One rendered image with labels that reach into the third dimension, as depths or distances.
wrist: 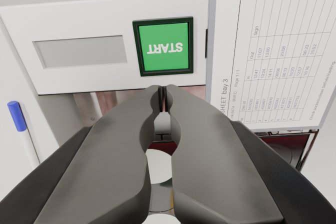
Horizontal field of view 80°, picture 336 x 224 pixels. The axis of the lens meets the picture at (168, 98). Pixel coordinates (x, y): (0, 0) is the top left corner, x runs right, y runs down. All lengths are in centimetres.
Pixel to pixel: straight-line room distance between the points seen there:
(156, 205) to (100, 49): 39
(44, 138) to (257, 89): 27
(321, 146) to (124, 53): 51
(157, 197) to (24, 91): 34
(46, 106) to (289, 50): 28
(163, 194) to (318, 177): 42
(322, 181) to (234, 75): 54
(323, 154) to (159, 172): 40
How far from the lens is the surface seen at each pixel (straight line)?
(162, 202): 51
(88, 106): 33
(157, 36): 20
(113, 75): 23
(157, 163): 40
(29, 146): 32
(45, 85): 26
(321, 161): 65
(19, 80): 27
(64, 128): 32
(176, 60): 21
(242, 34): 21
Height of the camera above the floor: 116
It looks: 58 degrees down
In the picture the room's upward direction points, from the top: 180 degrees clockwise
